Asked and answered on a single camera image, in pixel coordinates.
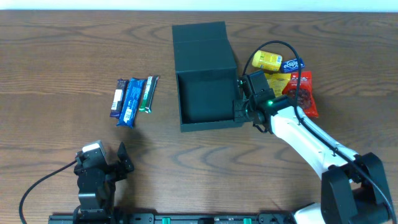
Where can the yellow candy bag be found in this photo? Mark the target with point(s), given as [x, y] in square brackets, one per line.
[278, 82]

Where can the red candy bag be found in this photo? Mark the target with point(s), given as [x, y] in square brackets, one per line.
[305, 94]

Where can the dark green box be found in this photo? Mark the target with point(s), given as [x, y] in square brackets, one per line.
[207, 76]

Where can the blue snack bar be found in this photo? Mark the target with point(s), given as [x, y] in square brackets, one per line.
[131, 102]

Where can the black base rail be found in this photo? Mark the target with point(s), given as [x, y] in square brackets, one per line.
[149, 218]

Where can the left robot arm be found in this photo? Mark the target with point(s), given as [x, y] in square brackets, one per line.
[98, 201]

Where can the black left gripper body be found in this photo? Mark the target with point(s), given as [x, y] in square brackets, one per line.
[115, 172]

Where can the green chocolate bar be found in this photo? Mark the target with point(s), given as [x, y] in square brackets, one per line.
[149, 94]

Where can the blue eclipse mint tin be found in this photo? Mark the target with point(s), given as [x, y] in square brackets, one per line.
[292, 65]

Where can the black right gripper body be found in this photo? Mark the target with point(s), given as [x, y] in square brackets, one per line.
[239, 109]

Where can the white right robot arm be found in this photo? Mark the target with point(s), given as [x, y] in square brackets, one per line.
[354, 186]

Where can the yellow plastic bottle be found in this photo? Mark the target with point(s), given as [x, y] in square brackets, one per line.
[267, 61]

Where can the purple chocolate bar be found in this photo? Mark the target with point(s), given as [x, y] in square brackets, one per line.
[118, 99]

